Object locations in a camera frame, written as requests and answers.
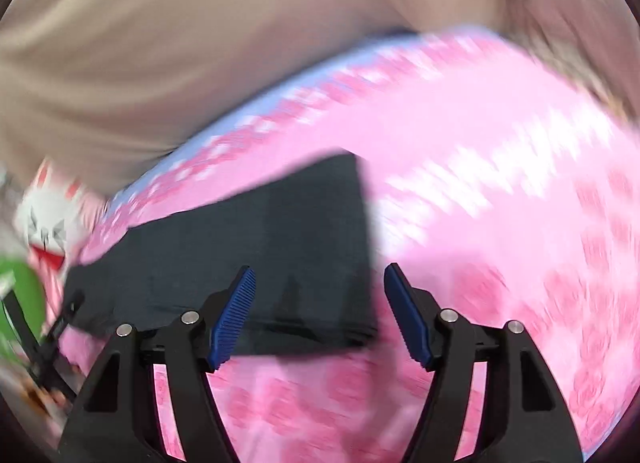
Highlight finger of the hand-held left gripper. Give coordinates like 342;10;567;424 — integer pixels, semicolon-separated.
31;365;79;402
30;289;86;380

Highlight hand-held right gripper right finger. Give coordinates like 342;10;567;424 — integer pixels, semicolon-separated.
383;263;585;463

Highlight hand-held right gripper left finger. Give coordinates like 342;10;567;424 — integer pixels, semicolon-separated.
57;265;257;463

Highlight dark grey pants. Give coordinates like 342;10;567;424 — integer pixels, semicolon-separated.
65;150;381;359

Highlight white rabbit plush toy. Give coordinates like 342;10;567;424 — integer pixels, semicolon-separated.
15;158;106;289

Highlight pink printed blanket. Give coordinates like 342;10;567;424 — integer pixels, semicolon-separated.
42;25;640;463

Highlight beige shirt of person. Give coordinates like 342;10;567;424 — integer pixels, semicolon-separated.
0;0;640;198

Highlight brown blurry cloth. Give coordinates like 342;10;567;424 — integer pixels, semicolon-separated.
500;0;637;118

